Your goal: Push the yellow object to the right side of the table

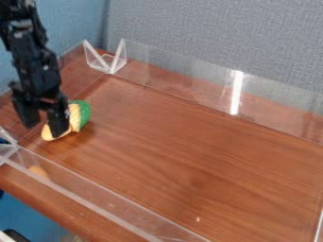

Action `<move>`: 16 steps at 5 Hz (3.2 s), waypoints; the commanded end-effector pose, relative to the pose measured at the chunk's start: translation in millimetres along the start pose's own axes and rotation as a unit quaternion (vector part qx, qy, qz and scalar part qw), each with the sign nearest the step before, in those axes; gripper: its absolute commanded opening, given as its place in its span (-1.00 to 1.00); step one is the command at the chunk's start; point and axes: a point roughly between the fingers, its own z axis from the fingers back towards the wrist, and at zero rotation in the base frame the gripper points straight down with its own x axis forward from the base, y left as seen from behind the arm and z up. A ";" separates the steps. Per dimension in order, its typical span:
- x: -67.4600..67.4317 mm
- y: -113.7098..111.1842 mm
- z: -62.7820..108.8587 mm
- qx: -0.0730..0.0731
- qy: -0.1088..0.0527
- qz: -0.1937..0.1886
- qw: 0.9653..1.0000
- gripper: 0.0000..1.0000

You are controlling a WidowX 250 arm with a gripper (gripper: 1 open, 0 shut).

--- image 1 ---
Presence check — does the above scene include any clear acrylic front wall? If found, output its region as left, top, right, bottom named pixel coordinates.
left=3, top=146, right=210, bottom=242

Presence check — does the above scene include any clear acrylic corner bracket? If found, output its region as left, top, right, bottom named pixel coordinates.
left=82, top=39, right=126, bottom=75

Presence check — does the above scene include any clear acrylic left bracket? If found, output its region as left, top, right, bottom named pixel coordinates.
left=0, top=126, right=18, bottom=166

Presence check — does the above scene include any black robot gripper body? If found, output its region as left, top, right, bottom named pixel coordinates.
left=0, top=0, right=67, bottom=112

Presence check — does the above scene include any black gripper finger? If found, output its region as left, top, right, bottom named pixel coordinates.
left=11, top=97, right=39, bottom=129
left=46, top=106, right=69, bottom=138

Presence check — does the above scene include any clear acrylic wall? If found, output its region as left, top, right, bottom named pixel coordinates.
left=3, top=146, right=210, bottom=242
left=116, top=40, right=323, bottom=146

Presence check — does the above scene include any clear acrylic back wall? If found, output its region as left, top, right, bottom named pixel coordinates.
left=116, top=40, right=323, bottom=146

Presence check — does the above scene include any yellow green toy corn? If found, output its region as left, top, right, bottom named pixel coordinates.
left=41, top=99, right=90, bottom=141

